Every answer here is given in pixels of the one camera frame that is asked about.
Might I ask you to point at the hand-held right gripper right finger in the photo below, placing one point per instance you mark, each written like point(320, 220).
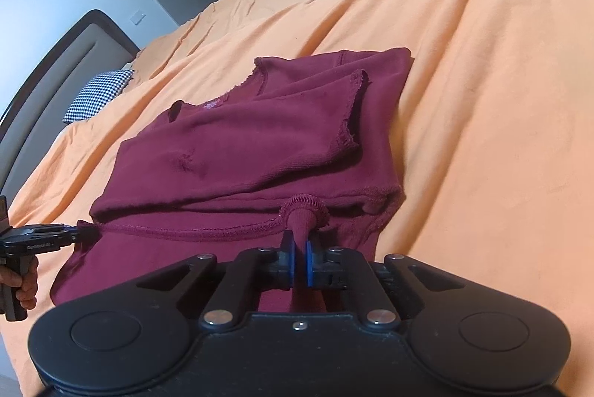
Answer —
point(310, 263)

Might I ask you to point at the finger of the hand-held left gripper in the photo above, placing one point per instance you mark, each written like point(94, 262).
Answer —
point(86, 231)

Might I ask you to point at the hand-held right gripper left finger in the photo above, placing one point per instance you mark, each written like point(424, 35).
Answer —
point(290, 261)

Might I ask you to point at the maroon long-sleeve shirt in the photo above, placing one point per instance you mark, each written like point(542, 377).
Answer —
point(260, 137)

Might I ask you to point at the person's left hand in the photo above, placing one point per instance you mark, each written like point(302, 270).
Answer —
point(30, 285)

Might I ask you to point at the black-white houndstooth pillow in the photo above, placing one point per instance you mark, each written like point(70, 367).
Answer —
point(95, 95)

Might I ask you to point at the grey padded bed headboard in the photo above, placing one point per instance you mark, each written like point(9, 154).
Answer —
point(51, 72)

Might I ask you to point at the orange blanket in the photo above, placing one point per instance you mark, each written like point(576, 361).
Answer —
point(487, 100)

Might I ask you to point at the white wall switch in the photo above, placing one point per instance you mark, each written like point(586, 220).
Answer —
point(138, 17)

